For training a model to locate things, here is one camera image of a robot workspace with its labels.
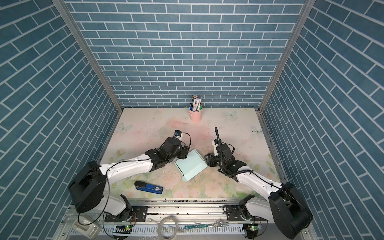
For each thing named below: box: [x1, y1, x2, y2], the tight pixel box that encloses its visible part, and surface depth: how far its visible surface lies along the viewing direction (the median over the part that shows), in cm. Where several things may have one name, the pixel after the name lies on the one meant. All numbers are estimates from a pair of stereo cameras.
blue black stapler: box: [134, 180, 164, 195], surface depth 81 cm
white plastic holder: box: [72, 216, 102, 239], surface depth 69 cm
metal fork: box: [194, 217, 229, 227], surface depth 72 cm
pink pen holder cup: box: [189, 110, 203, 122], surface depth 111 cm
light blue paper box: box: [174, 148, 208, 182], surface depth 88 cm
